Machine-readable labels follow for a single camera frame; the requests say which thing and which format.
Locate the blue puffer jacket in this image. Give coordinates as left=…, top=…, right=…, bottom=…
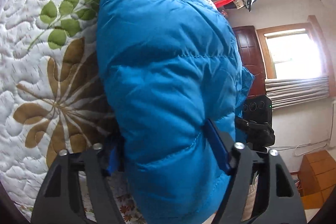
left=96, top=0, right=253, bottom=223

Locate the dark brown wooden door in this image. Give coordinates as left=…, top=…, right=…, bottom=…
left=233, top=26, right=266, bottom=98

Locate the floral quilted bedspread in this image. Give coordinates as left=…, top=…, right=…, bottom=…
left=0, top=0, right=219, bottom=224

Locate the orange wooden cabinet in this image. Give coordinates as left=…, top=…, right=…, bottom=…
left=298, top=150, right=335, bottom=210

